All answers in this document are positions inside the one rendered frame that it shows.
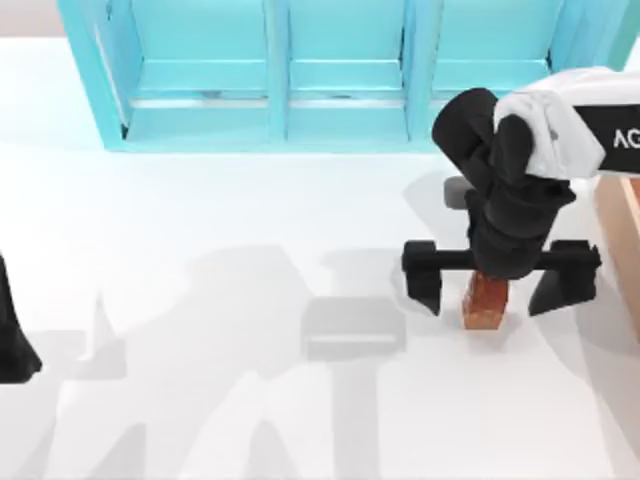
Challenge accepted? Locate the brown bread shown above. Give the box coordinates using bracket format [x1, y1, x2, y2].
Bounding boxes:
[463, 272, 512, 332]

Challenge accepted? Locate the pale grey rounded box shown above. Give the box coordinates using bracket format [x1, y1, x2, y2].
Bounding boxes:
[442, 175, 477, 212]

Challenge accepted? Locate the light blue rack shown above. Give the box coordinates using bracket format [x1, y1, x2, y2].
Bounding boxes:
[55, 0, 632, 154]

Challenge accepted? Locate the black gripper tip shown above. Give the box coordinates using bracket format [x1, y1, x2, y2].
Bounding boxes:
[0, 253, 44, 386]

